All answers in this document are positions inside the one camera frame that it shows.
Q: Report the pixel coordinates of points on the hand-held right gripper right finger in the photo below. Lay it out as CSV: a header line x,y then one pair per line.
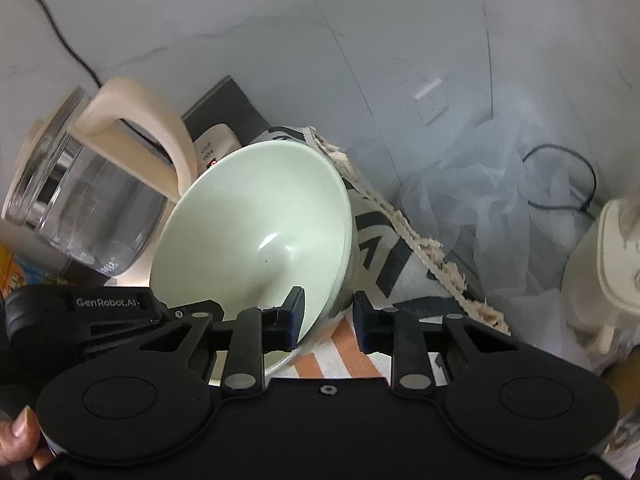
x,y
362,325

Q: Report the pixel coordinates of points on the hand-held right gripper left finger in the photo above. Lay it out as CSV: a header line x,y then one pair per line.
x,y
295,322

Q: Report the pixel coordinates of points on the light green bowl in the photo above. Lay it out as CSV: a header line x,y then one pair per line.
x,y
250,220

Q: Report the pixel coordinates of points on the person's left hand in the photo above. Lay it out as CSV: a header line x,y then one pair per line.
x,y
20,435

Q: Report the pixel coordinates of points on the orange and blue printed packet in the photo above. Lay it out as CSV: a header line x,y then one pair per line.
x,y
20,275

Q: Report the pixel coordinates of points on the patterned tablecloth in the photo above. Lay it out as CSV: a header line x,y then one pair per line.
x,y
380,240

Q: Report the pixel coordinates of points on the translucent white plastic sheet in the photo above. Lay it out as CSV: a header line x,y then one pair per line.
x,y
500,210

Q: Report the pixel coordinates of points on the white plastic appliance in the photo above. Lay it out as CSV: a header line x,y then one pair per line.
x,y
615,260

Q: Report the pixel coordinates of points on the white wall socket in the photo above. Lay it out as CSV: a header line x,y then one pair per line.
x,y
432,105

